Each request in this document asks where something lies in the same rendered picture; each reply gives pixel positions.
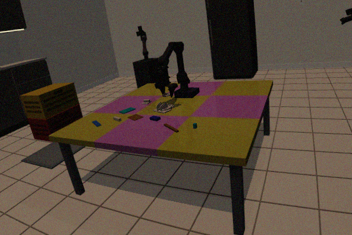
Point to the brown flat plate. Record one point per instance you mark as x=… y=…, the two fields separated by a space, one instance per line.
x=135 y=117

